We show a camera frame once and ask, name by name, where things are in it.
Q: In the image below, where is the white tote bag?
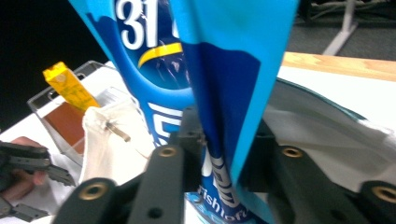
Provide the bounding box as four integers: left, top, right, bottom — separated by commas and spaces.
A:
78, 77, 396, 194

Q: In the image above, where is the clear plastic tray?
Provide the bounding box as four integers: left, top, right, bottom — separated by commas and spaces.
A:
26, 60, 138, 166

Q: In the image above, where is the orange-brown box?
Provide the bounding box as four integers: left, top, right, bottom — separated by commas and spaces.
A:
43, 101, 87, 155

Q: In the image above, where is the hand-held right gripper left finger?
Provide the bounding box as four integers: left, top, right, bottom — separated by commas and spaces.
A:
177, 106, 205, 192

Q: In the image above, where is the yellow drink carton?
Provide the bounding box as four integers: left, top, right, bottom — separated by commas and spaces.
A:
42, 61, 101, 111

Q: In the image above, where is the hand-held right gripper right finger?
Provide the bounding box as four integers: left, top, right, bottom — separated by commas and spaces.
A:
239, 119, 280, 194

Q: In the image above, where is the white metal stand frame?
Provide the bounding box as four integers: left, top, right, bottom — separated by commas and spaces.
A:
321, 0, 359, 57

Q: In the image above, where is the blue snack pouch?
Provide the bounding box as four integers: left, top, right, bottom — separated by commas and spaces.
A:
68, 0, 300, 224

